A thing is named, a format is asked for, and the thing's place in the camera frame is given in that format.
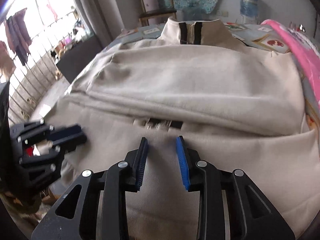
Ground blue water bottle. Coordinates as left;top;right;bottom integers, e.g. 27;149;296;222
240;0;259;24

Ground grey curtain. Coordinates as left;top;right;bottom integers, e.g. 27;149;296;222
74;0;124;47

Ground pink floral fleece blanket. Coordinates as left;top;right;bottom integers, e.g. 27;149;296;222
261;20;319;105

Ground wooden shelf stand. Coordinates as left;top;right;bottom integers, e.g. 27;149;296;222
139;0;177;27

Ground dark hanging clothes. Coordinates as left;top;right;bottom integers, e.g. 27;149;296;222
1;8;32;81

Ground light blue floral bedsheet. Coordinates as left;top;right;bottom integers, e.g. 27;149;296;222
107;18;319;129

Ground metal balcony railing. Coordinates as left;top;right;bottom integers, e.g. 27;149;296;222
9;6;87;125

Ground cream jacket with black trim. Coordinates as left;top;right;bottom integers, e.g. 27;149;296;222
45;20;319;239

